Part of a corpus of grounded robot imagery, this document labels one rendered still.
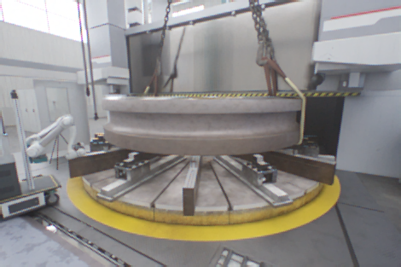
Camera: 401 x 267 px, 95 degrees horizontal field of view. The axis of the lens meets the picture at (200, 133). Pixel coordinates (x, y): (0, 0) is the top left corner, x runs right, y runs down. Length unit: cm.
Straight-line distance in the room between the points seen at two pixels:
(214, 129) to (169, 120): 75
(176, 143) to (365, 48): 303
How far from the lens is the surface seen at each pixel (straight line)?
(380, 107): 569
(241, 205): 276
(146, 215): 302
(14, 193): 394
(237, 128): 309
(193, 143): 288
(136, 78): 788
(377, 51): 367
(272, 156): 410
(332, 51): 359
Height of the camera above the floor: 174
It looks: 11 degrees down
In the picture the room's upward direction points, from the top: straight up
